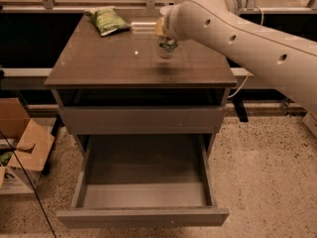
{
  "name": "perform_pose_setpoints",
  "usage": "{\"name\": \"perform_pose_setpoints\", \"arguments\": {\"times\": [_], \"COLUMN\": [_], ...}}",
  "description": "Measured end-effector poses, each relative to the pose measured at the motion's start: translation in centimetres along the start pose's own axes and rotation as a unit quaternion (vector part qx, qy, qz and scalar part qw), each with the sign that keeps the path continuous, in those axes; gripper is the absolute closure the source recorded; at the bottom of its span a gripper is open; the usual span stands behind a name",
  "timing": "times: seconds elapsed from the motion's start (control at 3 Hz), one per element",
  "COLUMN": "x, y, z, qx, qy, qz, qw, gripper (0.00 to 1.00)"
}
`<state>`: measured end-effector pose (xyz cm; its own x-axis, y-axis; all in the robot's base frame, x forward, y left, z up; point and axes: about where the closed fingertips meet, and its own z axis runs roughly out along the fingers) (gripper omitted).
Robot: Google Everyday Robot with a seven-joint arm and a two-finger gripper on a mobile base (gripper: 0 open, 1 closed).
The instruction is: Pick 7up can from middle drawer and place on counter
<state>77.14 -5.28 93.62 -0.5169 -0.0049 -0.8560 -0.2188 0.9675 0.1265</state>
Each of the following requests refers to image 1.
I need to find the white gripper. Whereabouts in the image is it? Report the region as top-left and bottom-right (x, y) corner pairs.
(156, 5), (184, 41)

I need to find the green 7up can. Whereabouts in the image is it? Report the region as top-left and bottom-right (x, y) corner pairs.
(157, 36), (178, 59)

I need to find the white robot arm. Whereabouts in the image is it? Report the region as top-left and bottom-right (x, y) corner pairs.
(156, 0), (317, 114)

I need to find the grey drawer cabinet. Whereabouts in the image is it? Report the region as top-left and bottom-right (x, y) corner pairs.
(46, 16), (236, 150)

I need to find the closed grey top drawer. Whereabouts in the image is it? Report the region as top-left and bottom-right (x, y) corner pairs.
(59, 107), (224, 135)

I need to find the open grey middle drawer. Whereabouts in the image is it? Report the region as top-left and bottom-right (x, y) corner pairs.
(56, 134), (229, 229)

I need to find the white ceramic bowl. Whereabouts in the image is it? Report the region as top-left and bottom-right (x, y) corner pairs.
(159, 6), (171, 16)

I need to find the green chip bag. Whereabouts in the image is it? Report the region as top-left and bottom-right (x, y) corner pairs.
(84, 6), (131, 37)

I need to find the cardboard box at right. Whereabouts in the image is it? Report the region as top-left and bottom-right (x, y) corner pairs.
(302, 113), (317, 138)

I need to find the open cardboard box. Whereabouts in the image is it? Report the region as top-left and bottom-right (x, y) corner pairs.
(0, 98), (54, 194)

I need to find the white cable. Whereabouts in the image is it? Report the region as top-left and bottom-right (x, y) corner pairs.
(227, 6), (265, 100)

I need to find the black floor cable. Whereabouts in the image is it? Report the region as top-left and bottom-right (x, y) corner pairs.
(0, 129), (57, 238)

